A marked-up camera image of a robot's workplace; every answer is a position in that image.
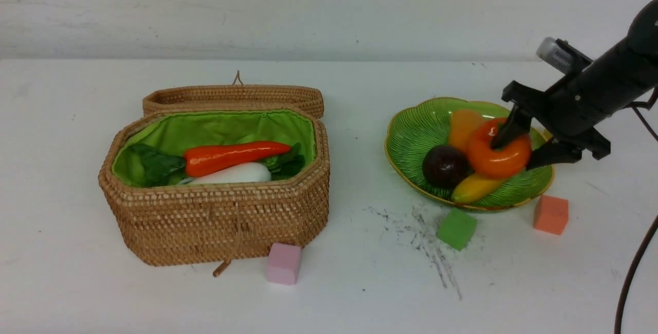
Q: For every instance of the dark purple mangosteen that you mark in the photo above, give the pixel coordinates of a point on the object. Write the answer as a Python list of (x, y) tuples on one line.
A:
[(445, 167)]

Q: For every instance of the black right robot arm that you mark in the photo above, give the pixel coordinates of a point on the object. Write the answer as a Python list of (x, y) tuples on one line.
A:
[(589, 92)]

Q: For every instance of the orange persimmon with green leaves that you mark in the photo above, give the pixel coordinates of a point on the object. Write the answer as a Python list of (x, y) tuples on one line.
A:
[(497, 164)]

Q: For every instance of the pink foam cube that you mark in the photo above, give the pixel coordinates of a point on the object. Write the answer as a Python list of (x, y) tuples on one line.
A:
[(283, 264)]

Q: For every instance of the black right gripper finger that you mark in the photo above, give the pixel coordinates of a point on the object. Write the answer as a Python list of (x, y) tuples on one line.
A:
[(515, 126), (554, 152)]

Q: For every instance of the orange foam cube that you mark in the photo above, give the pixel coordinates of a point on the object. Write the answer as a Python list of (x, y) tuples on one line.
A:
[(551, 214)]

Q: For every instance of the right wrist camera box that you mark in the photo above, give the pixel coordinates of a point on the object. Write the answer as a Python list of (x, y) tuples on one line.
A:
[(562, 56)]

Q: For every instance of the orange mango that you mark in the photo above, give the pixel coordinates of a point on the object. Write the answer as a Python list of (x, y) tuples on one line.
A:
[(463, 123)]

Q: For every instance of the green glass plate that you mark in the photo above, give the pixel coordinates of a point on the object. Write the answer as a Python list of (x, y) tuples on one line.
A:
[(413, 131)]

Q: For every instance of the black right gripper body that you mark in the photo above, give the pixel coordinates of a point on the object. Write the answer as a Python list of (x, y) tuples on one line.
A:
[(566, 115)]

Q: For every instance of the woven wicker basket green lining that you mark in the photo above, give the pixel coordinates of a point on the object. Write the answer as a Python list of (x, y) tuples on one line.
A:
[(167, 220)]

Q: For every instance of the white radish with green leaves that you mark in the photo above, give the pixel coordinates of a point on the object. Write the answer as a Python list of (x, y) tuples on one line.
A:
[(241, 173)]

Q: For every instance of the yellow banana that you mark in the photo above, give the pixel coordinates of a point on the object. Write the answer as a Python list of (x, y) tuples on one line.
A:
[(475, 187)]

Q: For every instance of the green foam cube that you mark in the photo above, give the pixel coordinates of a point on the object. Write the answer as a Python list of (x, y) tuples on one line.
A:
[(457, 229)]

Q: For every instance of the red orange chili pepper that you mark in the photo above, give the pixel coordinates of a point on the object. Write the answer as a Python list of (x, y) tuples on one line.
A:
[(205, 160)]

